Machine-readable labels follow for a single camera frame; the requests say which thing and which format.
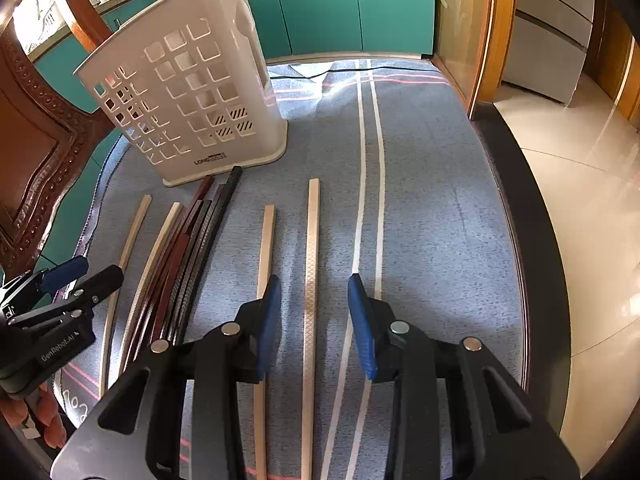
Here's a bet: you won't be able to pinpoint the wood framed glass sliding door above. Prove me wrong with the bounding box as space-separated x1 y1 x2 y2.
432 0 518 121

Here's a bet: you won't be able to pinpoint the black patterned chopstick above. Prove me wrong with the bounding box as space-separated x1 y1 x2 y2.
167 165 244 348

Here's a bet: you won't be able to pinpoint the grey refrigerator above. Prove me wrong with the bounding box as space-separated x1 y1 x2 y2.
500 0 598 106

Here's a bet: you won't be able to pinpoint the carved wooden chair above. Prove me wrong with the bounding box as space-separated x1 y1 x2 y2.
0 0 126 281

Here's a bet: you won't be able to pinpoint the white plastic utensil basket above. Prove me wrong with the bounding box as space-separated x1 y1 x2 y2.
74 0 291 188

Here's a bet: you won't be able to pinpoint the brown wooden door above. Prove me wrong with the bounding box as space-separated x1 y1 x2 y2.
585 0 640 131

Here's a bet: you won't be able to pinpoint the black cable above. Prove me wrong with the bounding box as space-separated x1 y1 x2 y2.
270 55 436 81

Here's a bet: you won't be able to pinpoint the blue striped tablecloth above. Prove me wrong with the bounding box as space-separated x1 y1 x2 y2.
60 57 531 480

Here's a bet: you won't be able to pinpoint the teal lower kitchen cabinets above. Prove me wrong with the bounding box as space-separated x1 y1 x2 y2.
30 0 436 116

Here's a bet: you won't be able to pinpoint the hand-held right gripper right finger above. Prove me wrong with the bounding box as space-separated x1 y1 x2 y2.
348 274 581 480

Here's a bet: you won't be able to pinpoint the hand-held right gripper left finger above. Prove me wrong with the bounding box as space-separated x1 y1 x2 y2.
95 275 283 480

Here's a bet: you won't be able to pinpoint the person's left hand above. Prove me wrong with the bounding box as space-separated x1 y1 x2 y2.
0 377 68 451

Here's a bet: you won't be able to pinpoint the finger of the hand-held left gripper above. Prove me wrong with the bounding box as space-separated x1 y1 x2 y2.
40 256 90 293
7 265 125 326

